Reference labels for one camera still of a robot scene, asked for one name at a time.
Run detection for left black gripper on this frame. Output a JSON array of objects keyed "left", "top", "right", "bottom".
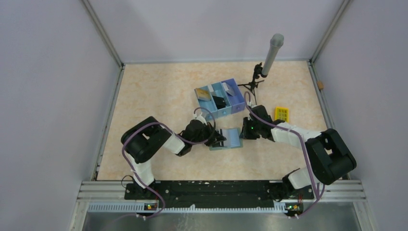
[{"left": 191, "top": 122, "right": 227, "bottom": 146}]

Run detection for green leather card holder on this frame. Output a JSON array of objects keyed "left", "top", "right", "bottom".
[{"left": 209, "top": 128, "right": 243, "bottom": 151}]

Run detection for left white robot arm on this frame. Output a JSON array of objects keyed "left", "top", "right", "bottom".
[{"left": 120, "top": 115, "right": 227, "bottom": 199}]

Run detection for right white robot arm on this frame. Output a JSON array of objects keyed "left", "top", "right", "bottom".
[{"left": 240, "top": 105, "right": 357, "bottom": 199}]

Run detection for light blue card tray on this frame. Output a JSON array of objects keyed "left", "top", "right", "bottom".
[{"left": 197, "top": 86, "right": 217, "bottom": 120}]

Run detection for purple card tray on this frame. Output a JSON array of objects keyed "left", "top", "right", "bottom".
[{"left": 221, "top": 78, "right": 245, "bottom": 114}]

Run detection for middle blue card tray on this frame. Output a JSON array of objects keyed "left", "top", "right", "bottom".
[{"left": 208, "top": 82, "right": 232, "bottom": 118}]

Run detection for coloured toy brick block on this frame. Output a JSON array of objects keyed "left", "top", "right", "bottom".
[{"left": 274, "top": 107, "right": 289, "bottom": 122}]

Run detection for grey cylinder on tripod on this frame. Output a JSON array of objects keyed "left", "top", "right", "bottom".
[{"left": 261, "top": 33, "right": 284, "bottom": 77}]

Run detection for small brown wall piece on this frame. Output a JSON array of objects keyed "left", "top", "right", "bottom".
[{"left": 316, "top": 81, "right": 324, "bottom": 90}]

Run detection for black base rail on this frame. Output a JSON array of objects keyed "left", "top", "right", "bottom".
[{"left": 124, "top": 180, "right": 315, "bottom": 208}]

